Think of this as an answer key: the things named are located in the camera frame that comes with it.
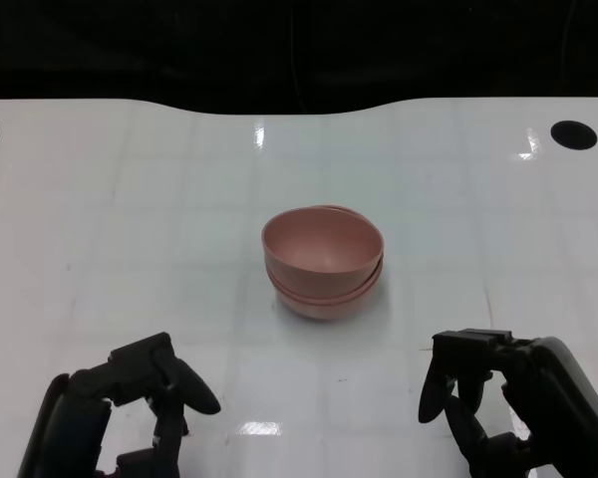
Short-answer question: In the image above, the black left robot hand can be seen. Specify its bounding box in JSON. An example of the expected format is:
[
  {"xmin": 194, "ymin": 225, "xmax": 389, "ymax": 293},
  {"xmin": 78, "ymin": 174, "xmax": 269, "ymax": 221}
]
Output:
[{"xmin": 17, "ymin": 332, "xmax": 223, "ymax": 478}]

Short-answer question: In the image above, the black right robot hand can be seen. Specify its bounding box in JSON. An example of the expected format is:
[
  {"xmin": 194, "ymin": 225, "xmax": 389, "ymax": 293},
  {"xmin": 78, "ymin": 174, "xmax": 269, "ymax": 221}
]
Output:
[{"xmin": 418, "ymin": 327, "xmax": 598, "ymax": 478}]

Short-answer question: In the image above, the pink bowl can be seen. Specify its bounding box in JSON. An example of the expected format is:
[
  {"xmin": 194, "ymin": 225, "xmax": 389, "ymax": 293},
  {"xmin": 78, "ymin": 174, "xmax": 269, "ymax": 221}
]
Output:
[
  {"xmin": 261, "ymin": 206, "xmax": 386, "ymax": 294},
  {"xmin": 264, "ymin": 202, "xmax": 385, "ymax": 306},
  {"xmin": 271, "ymin": 268, "xmax": 383, "ymax": 323}
]

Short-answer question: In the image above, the black cloth backdrop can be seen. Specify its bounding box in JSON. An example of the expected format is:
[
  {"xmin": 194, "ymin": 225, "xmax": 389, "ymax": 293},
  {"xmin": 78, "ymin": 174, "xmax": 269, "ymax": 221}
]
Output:
[{"xmin": 0, "ymin": 0, "xmax": 598, "ymax": 117}]

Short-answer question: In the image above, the black round table grommet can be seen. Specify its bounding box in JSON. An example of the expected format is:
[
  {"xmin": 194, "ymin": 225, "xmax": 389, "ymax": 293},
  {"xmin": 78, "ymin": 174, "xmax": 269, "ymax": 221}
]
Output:
[{"xmin": 549, "ymin": 119, "xmax": 598, "ymax": 150}]

